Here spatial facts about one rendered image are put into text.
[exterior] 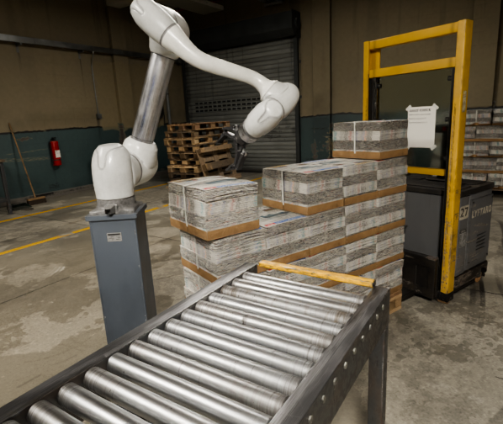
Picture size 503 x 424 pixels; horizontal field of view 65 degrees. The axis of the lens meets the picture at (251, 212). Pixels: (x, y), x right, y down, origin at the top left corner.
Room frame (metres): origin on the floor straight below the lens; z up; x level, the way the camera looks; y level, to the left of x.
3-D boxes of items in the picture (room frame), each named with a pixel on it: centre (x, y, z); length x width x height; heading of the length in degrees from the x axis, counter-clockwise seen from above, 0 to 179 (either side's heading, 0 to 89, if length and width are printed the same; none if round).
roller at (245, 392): (0.80, 0.14, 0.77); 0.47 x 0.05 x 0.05; 56
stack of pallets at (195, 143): (8.90, 1.09, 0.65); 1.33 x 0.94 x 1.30; 150
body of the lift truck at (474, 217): (3.05, -1.44, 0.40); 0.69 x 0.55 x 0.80; 35
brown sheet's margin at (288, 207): (2.24, -0.30, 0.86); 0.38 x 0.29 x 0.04; 36
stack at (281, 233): (2.17, -0.19, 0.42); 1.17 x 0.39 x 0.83; 125
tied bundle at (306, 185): (2.24, -0.30, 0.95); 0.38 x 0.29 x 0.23; 36
